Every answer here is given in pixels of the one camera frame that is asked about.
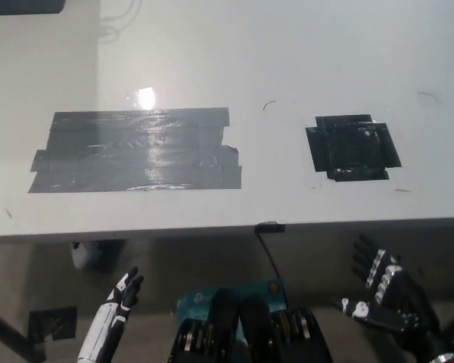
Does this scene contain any black tape square spot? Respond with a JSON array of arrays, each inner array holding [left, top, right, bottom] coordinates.
[[305, 115, 403, 182]]

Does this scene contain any teal router box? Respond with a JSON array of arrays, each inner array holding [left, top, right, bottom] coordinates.
[[176, 278, 288, 341]]

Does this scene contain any black floor tape patch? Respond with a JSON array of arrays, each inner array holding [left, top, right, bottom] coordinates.
[[27, 305, 79, 343]]

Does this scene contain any thin black cable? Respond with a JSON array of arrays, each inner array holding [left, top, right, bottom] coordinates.
[[254, 230, 289, 309]]

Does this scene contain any black ribbed robot body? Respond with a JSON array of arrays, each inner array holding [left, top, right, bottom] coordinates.
[[168, 289, 332, 363]]

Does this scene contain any white shoe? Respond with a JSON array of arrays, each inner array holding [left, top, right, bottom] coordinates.
[[70, 240, 101, 270]]

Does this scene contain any dark metal table leg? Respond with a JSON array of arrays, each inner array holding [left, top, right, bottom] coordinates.
[[0, 302, 47, 363]]

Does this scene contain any dark flat box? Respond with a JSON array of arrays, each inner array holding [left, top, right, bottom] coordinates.
[[0, 0, 69, 17]]

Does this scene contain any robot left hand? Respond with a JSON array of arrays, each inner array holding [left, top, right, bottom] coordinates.
[[77, 265, 145, 363]]

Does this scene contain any grey duct tape patch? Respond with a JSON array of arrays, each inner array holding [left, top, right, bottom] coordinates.
[[27, 107, 243, 194]]

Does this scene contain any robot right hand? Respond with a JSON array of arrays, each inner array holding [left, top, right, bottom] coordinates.
[[334, 233, 446, 355]]

